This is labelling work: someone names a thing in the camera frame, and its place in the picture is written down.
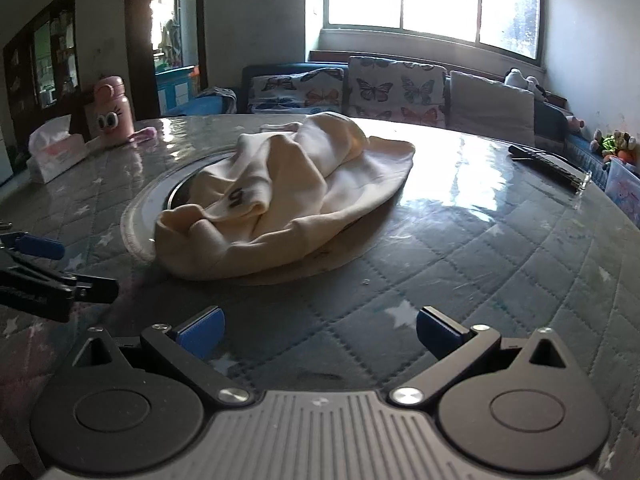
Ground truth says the window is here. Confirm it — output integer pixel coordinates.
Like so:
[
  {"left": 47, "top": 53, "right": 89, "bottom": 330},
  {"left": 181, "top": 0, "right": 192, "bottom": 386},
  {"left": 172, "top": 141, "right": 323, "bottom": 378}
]
[{"left": 305, "top": 0, "right": 546, "bottom": 61}]

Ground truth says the dark wooden door frame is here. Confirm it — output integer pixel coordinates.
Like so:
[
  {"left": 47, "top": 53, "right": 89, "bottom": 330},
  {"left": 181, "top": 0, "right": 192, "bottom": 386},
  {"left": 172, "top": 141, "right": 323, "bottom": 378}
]
[{"left": 125, "top": 0, "right": 208, "bottom": 121}]

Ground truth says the cream garment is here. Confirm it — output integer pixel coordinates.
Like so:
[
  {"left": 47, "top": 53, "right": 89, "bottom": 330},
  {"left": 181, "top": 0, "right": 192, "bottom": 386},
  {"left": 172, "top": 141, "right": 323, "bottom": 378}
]
[{"left": 154, "top": 111, "right": 417, "bottom": 282}]

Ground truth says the grey quilted table cover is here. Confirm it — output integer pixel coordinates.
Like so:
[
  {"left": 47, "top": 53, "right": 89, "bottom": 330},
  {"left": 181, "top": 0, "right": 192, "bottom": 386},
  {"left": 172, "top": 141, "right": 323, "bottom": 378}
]
[{"left": 0, "top": 112, "right": 640, "bottom": 480}]

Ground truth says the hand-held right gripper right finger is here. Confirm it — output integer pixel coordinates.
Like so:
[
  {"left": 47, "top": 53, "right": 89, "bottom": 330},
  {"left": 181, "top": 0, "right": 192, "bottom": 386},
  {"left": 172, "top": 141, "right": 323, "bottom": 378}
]
[{"left": 387, "top": 305, "right": 576, "bottom": 408}]

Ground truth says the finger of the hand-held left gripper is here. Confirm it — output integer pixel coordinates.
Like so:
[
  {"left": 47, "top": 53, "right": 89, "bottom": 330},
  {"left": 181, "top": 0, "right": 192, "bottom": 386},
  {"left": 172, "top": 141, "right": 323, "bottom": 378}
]
[
  {"left": 0, "top": 230, "right": 66, "bottom": 262},
  {"left": 0, "top": 267, "right": 120, "bottom": 323}
]

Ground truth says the white plush toy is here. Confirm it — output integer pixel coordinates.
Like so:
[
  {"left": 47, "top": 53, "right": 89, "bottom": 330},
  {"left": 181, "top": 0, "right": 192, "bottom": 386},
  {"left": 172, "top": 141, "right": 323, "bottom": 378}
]
[{"left": 504, "top": 67, "right": 543, "bottom": 98}]

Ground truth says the plain grey pillow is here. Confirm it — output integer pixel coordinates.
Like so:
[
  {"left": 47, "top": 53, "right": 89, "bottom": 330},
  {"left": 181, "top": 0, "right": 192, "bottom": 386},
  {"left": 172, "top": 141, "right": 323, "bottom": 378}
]
[{"left": 446, "top": 71, "right": 536, "bottom": 148}]

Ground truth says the grey blanket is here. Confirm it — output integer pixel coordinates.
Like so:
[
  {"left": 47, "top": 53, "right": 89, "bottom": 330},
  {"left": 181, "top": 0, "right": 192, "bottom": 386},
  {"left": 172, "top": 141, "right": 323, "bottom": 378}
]
[{"left": 197, "top": 87, "right": 237, "bottom": 115}]

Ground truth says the wooden glass-door cabinet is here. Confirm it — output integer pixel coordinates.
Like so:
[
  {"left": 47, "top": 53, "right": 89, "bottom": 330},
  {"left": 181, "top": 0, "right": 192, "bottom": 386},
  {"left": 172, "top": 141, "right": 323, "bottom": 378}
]
[{"left": 2, "top": 0, "right": 88, "bottom": 136}]

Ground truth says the black remote control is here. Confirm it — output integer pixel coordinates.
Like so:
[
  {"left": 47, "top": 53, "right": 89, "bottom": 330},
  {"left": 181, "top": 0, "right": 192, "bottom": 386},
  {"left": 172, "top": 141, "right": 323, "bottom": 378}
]
[{"left": 508, "top": 144, "right": 593, "bottom": 191}]

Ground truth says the clear plastic storage box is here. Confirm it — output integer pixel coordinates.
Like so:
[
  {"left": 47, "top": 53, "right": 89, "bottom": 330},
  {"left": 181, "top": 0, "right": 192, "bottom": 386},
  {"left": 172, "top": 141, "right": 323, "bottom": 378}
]
[{"left": 605, "top": 157, "right": 640, "bottom": 206}]

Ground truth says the green orange plush toy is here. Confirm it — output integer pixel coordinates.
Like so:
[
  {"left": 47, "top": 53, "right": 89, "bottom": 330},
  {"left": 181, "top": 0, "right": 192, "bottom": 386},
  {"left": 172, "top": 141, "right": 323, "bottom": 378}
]
[{"left": 590, "top": 129, "right": 638, "bottom": 166}]

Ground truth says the white tissue box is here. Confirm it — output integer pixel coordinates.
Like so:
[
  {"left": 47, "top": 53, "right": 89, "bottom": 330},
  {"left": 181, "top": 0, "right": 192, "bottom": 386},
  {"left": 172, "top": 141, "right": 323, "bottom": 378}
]
[{"left": 26, "top": 115, "right": 87, "bottom": 184}]

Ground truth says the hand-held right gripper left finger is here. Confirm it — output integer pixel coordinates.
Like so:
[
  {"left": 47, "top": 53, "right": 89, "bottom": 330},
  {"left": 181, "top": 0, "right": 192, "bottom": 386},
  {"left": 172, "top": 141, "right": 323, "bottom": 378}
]
[{"left": 72, "top": 306, "right": 253, "bottom": 407}]

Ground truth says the pink cartoon water bottle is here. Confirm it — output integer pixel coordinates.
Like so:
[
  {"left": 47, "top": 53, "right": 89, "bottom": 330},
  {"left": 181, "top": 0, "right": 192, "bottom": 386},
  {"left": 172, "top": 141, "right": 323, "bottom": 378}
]
[{"left": 94, "top": 76, "right": 135, "bottom": 148}]

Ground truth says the teal toy cabinet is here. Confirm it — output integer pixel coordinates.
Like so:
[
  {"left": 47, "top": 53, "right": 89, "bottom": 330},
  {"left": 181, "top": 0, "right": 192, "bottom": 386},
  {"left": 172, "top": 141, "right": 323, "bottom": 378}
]
[{"left": 156, "top": 65, "right": 201, "bottom": 116}]

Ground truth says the butterfly print pillow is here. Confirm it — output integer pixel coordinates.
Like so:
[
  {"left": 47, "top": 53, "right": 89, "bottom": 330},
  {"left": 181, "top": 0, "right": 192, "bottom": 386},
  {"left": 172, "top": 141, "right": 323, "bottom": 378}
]
[
  {"left": 347, "top": 56, "right": 447, "bottom": 128},
  {"left": 248, "top": 67, "right": 346, "bottom": 115}
]

